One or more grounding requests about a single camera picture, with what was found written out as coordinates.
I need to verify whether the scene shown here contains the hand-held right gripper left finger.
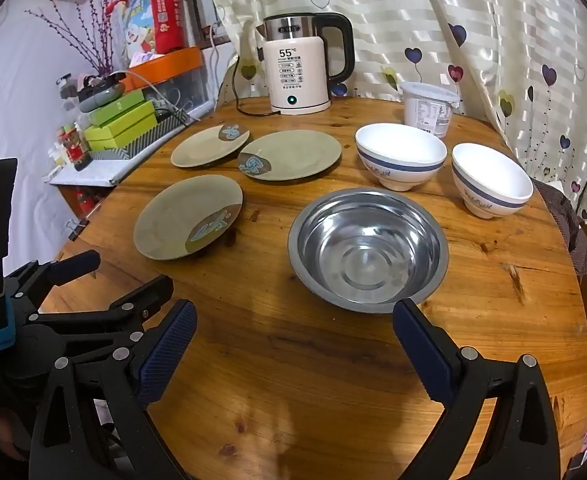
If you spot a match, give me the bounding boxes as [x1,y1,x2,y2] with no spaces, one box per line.
[28,299,198,480]

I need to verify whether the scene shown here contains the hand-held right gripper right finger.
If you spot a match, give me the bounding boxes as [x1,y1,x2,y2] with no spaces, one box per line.
[392,299,560,480]

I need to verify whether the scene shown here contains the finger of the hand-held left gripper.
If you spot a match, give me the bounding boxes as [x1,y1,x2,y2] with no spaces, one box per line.
[26,275,174,346]
[4,250,102,311]

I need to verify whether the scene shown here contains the olive green patterned plate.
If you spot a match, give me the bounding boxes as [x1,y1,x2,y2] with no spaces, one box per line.
[170,123,251,169]
[238,130,343,181]
[134,175,244,261]

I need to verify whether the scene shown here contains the stainless steel bowl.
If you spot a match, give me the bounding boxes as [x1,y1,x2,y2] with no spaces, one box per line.
[288,187,449,314]

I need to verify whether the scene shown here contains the white blue-striped bowl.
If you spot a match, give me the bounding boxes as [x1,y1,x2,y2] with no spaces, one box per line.
[355,123,447,192]
[451,143,534,219]

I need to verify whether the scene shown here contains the black binder clip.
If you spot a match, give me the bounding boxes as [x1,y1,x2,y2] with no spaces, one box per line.
[66,217,90,242]

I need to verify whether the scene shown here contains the red bottle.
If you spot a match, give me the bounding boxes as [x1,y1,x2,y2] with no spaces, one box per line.
[71,187,97,216]

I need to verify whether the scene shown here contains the white shelf board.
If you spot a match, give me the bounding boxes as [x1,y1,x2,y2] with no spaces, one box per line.
[44,157,139,188]

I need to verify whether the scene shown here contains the red-label jar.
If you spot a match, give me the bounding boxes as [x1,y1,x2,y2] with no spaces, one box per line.
[58,122,93,171]

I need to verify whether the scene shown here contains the zigzag patterned tray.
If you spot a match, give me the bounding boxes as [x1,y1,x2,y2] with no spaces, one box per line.
[91,110,192,161]

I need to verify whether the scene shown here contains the clear pump bottle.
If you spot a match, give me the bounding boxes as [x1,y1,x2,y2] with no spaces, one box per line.
[56,74,79,111]

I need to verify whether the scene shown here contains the grey oval device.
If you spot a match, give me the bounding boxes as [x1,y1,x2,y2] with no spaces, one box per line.
[78,82,127,113]

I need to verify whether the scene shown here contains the dark green flat box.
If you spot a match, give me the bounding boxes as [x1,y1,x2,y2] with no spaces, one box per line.
[86,89,147,126]

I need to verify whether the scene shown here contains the black electronic device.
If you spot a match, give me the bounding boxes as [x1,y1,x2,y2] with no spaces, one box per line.
[81,72,127,91]

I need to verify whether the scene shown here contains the dark checkered cloth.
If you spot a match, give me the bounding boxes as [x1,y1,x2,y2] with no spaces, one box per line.
[531,177,587,276]

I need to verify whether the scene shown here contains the purple flower branches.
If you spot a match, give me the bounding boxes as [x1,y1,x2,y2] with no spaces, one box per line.
[24,0,124,76]

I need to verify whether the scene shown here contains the orange-lid clear storage box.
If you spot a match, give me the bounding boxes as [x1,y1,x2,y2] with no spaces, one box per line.
[128,46,209,121]

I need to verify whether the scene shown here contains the cartoon gift bag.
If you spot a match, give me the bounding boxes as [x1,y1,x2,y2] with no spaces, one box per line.
[106,0,157,66]

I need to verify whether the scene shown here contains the white plastic tub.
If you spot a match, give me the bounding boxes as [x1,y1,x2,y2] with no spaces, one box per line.
[398,81,460,139]

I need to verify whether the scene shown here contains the cream electric kettle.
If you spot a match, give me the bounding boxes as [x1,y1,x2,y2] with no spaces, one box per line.
[256,12,355,116]

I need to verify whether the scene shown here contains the heart-print curtain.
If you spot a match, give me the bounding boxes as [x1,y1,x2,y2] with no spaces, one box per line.
[201,0,587,221]

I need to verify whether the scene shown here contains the white charging cable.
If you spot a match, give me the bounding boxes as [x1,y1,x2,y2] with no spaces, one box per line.
[124,67,194,121]

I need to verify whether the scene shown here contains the black kettle cord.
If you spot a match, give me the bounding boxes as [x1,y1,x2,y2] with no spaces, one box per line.
[226,55,274,117]

